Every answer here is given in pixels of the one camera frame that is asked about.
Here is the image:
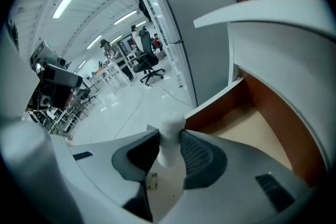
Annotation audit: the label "black equipment rig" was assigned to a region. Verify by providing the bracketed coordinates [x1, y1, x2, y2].
[27, 40, 91, 113]

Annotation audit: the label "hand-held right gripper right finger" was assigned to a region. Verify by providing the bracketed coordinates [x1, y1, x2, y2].
[159, 130, 319, 224]

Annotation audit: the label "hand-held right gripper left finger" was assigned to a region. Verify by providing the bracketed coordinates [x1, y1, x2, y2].
[50, 129, 161, 222]

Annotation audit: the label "floor cable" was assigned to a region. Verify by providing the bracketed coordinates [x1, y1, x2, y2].
[112, 83, 194, 140]

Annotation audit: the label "black hanging clothes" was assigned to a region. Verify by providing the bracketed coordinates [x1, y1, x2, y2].
[128, 0, 153, 23]

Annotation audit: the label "small white cylindrical item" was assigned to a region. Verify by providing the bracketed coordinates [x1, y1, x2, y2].
[156, 111, 186, 168]

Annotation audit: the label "white table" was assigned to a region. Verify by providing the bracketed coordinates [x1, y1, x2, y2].
[94, 56, 133, 95]

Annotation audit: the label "small metal plate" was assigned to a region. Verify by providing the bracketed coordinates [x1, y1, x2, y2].
[145, 172, 158, 190]

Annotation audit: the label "black office chair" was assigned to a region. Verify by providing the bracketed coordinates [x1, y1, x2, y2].
[132, 28, 166, 87]

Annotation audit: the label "wooden desk drawer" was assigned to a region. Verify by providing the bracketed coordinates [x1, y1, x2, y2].
[145, 70, 329, 221]

